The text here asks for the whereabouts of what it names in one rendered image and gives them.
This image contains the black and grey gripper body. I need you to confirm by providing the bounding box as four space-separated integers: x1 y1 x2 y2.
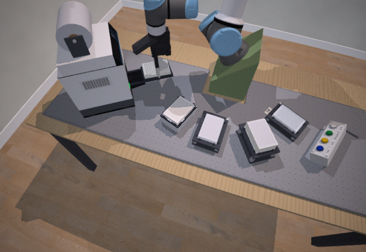
148 27 171 56

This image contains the dark grey rectangular frame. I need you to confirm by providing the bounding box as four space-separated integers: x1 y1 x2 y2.
265 102 309 142
192 111 229 153

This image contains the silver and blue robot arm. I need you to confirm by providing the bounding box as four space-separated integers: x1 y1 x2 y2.
132 0 249 66

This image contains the light grey roll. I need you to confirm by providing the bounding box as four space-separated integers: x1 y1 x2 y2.
56 1 92 52

